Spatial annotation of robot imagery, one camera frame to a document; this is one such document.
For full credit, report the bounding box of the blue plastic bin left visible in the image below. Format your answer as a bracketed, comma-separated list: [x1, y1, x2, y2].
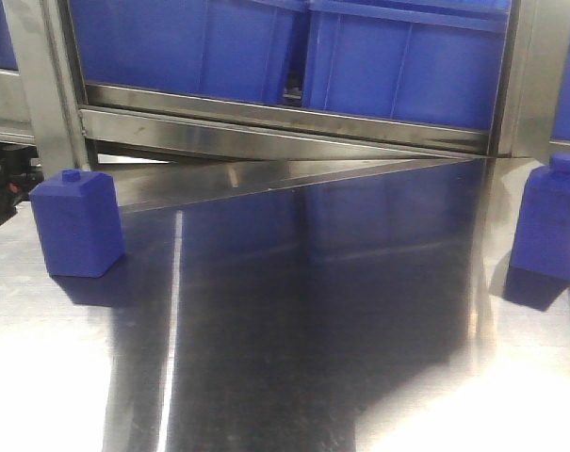
[70, 1, 307, 105]

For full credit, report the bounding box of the black equipment with red button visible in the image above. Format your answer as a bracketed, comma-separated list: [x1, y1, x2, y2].
[0, 142, 43, 225]

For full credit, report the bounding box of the stainless steel shelf rack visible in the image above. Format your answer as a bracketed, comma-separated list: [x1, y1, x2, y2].
[0, 0, 570, 214]

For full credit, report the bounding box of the blue plastic bin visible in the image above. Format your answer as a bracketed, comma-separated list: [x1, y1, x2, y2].
[302, 1, 508, 130]
[70, 1, 307, 105]

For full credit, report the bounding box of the blue plastic bin right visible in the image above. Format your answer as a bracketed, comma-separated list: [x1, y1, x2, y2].
[302, 1, 508, 130]

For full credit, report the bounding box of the blue bottle-shaped part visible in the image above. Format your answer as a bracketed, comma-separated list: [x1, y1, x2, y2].
[510, 152, 570, 281]
[29, 169, 124, 278]

